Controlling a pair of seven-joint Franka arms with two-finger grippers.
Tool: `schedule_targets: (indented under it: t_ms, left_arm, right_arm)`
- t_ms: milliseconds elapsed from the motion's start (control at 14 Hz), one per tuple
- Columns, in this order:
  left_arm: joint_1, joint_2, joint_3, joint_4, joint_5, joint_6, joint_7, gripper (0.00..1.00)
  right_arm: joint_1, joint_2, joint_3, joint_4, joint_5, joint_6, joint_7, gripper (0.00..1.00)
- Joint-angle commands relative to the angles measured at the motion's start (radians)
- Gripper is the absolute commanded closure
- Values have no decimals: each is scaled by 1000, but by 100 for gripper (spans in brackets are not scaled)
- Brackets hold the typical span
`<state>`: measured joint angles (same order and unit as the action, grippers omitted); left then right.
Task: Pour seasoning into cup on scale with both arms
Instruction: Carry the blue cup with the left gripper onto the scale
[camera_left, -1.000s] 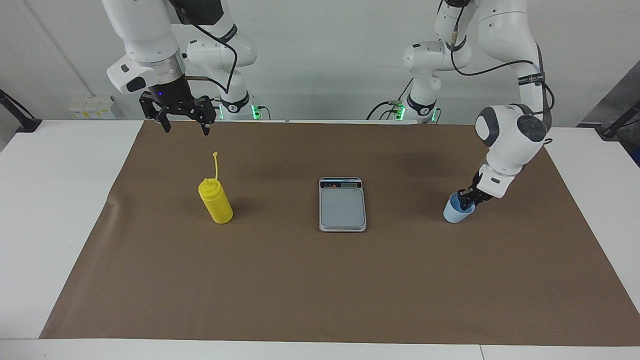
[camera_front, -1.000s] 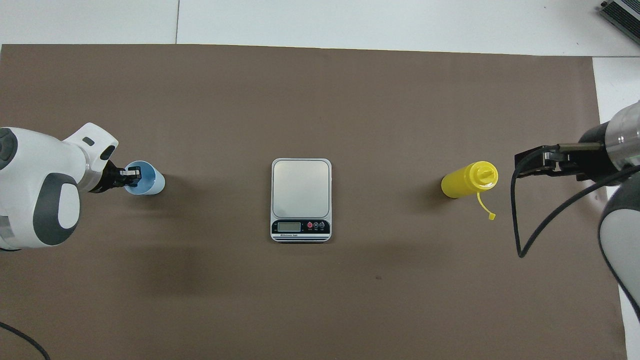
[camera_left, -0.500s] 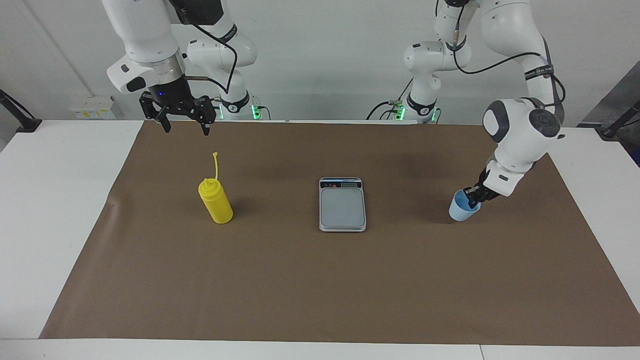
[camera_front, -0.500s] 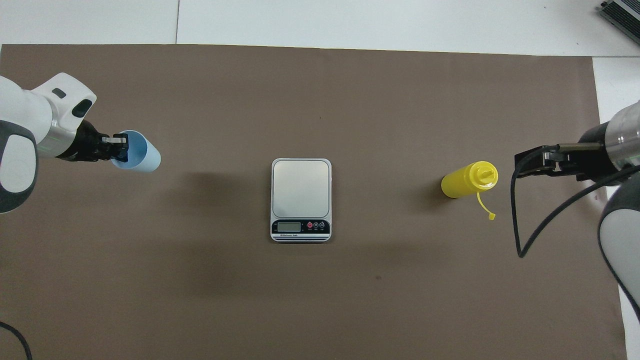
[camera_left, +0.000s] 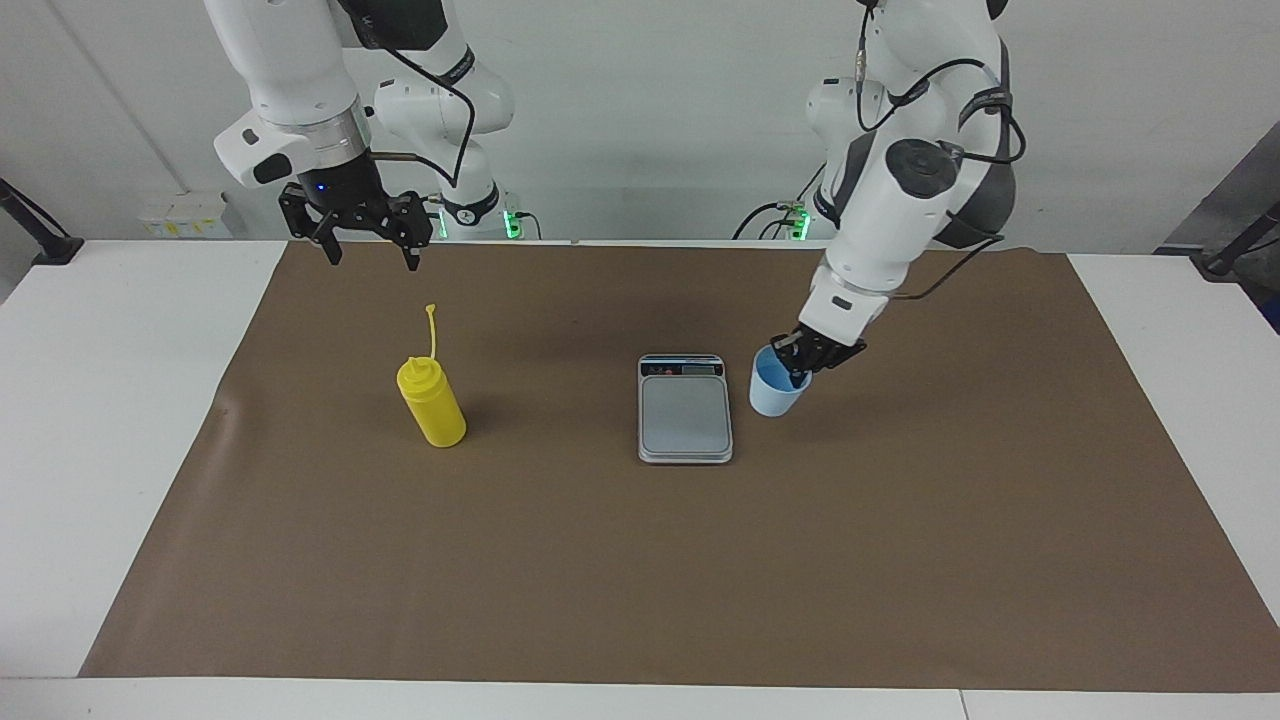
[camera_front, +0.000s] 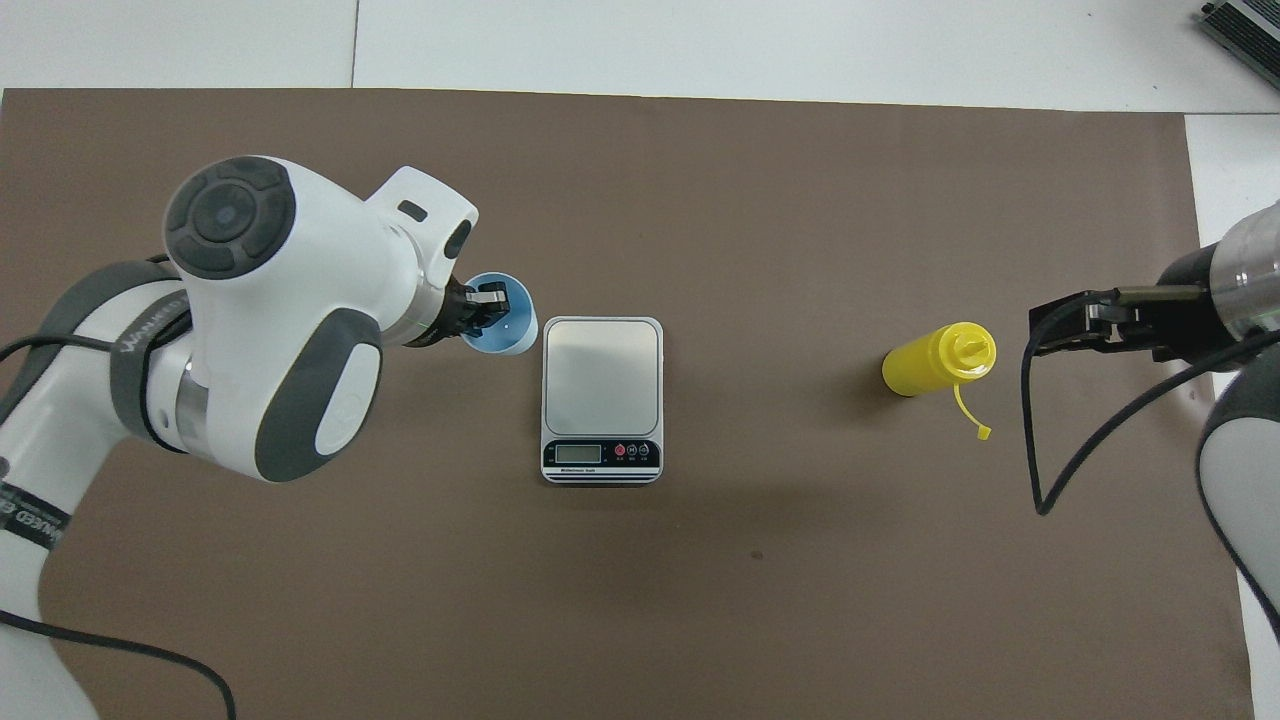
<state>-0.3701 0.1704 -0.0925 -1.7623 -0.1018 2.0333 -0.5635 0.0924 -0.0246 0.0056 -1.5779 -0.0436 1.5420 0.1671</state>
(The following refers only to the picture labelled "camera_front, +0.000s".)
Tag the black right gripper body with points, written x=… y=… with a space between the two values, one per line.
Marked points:
x=1190 y=320

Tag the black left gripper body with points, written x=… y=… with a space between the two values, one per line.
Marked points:
x=445 y=320

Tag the light blue plastic cup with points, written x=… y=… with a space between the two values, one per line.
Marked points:
x=515 y=340

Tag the yellow squeeze bottle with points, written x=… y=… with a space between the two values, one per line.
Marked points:
x=925 y=365

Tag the silver digital kitchen scale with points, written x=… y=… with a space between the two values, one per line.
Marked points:
x=600 y=375

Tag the grey ribbed metal device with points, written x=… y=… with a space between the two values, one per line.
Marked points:
x=1250 y=25

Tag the brown paper table mat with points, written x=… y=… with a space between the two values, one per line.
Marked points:
x=700 y=600

